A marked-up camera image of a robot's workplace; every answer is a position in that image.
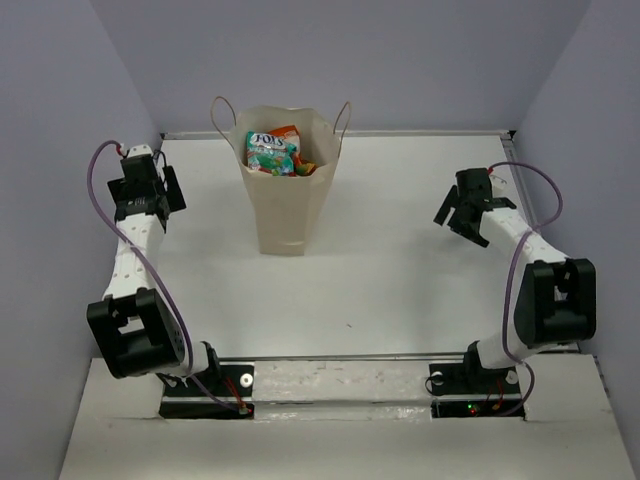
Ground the orange candy bag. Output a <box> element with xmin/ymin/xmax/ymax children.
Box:
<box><xmin>272</xmin><ymin>125</ymin><xmax>317</xmax><ymax>177</ymax></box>

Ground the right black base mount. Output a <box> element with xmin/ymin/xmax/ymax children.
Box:
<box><xmin>425</xmin><ymin>362</ymin><xmax>524</xmax><ymax>419</ymax></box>

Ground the cream paper bag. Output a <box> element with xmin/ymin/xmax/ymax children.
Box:
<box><xmin>210</xmin><ymin>96</ymin><xmax>352</xmax><ymax>256</ymax></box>

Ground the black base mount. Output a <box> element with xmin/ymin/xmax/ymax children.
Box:
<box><xmin>158</xmin><ymin>362</ymin><xmax>255</xmax><ymax>420</ymax></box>
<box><xmin>425</xmin><ymin>362</ymin><xmax>524</xmax><ymax>419</ymax></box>

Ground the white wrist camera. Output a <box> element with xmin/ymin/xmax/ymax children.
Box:
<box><xmin>116</xmin><ymin>144</ymin><xmax>154</xmax><ymax>159</ymax></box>
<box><xmin>489</xmin><ymin>172</ymin><xmax>509</xmax><ymax>197</ymax></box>

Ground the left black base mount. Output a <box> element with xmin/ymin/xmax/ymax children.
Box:
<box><xmin>158</xmin><ymin>362</ymin><xmax>255</xmax><ymax>420</ymax></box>

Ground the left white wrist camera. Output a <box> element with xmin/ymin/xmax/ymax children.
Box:
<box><xmin>116</xmin><ymin>144</ymin><xmax>154</xmax><ymax>159</ymax></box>

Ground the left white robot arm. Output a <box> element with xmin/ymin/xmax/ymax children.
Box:
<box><xmin>86</xmin><ymin>145</ymin><xmax>221</xmax><ymax>395</ymax></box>

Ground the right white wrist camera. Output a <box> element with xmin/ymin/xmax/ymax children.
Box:
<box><xmin>489</xmin><ymin>172</ymin><xmax>509</xmax><ymax>197</ymax></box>

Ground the teal Fox's candy bag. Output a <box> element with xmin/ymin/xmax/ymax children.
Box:
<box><xmin>246</xmin><ymin>131</ymin><xmax>297</xmax><ymax>176</ymax></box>

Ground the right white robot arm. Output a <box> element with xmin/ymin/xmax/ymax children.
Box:
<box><xmin>434</xmin><ymin>168</ymin><xmax>597</xmax><ymax>392</ymax></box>

